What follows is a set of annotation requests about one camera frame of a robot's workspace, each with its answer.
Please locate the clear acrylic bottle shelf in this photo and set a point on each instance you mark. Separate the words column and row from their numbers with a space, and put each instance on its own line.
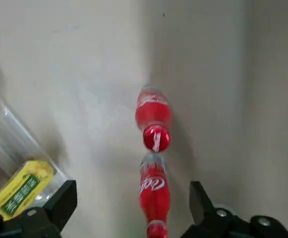
column 15, row 138

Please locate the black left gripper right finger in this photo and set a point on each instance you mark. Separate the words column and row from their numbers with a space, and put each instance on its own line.
column 208, row 223

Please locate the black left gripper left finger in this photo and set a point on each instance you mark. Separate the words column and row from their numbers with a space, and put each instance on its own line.
column 47, row 218

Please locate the red cola bottle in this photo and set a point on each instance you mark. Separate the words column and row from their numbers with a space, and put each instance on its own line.
column 153, row 116
column 155, row 198

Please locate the tea bottle yellow label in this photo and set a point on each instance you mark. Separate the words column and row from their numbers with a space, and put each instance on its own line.
column 22, row 191

